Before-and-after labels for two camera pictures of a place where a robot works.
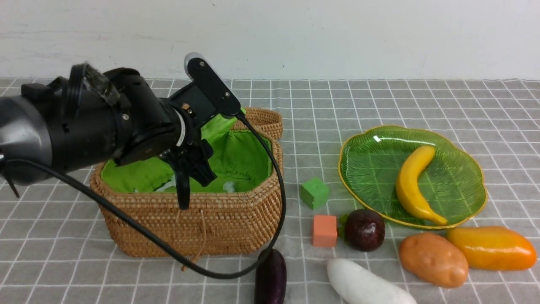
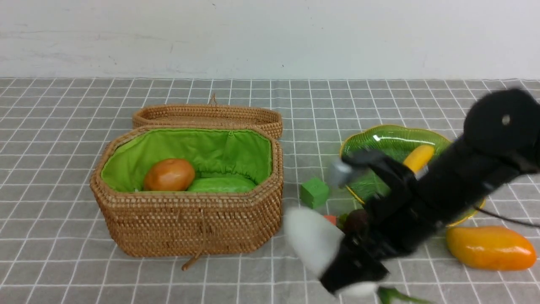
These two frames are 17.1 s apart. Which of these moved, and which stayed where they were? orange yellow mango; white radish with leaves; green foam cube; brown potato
Moved: brown potato; white radish with leaves
Stayed: green foam cube; orange yellow mango
